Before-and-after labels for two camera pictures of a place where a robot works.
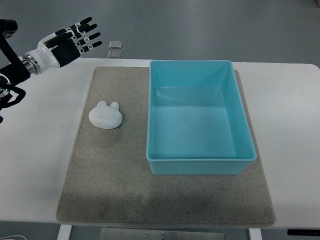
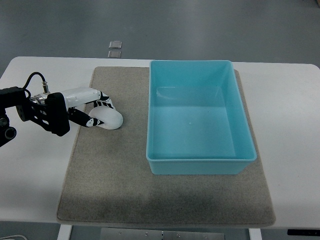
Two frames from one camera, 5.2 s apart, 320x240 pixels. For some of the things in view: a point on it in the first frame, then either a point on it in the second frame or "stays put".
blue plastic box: [196, 122] stays put
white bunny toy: [105, 117] stays put
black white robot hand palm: [48, 58] to [58, 104]
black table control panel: [316, 232] stays put
